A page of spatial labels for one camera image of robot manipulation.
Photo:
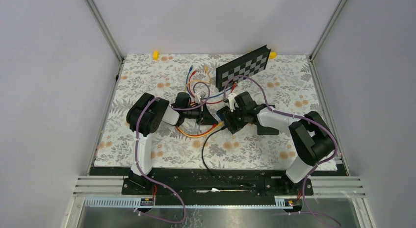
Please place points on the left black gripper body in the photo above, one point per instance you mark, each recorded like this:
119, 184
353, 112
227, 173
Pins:
196, 114

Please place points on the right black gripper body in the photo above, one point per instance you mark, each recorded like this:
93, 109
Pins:
244, 111

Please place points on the small black adapter box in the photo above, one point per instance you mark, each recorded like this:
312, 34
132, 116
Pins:
230, 120

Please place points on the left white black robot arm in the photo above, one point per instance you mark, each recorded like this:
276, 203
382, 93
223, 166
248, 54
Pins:
146, 115

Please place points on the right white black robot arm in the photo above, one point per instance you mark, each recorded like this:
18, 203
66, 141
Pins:
310, 135

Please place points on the floral patterned table mat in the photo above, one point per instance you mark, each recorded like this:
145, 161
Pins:
286, 83

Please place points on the left yellow corner clip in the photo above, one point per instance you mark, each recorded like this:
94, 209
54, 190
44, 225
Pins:
155, 55

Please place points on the yellow corner clip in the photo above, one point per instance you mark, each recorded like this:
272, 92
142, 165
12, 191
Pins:
272, 55
155, 55

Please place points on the right yellow corner clip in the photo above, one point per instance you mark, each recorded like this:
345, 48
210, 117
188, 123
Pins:
272, 55

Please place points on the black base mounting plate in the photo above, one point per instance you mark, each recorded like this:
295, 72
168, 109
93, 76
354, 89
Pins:
198, 187

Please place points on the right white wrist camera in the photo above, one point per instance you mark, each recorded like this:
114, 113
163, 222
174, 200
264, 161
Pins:
232, 101

